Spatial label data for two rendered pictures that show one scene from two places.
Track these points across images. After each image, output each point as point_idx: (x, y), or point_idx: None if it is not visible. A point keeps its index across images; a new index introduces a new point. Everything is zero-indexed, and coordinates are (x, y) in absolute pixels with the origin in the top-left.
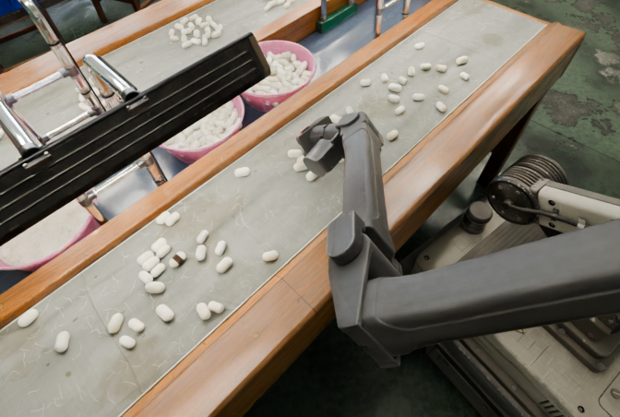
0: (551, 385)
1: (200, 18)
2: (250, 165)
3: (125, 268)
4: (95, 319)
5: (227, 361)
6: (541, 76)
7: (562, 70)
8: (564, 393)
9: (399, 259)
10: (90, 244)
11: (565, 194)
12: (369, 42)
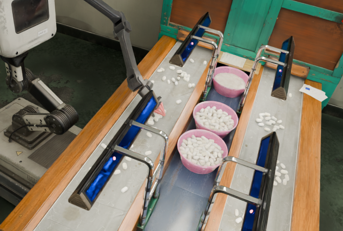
0: (46, 111)
1: (278, 180)
2: (178, 106)
3: (192, 75)
4: (189, 66)
5: (148, 61)
6: (45, 173)
7: None
8: (42, 110)
9: None
10: (205, 74)
11: (55, 97)
12: None
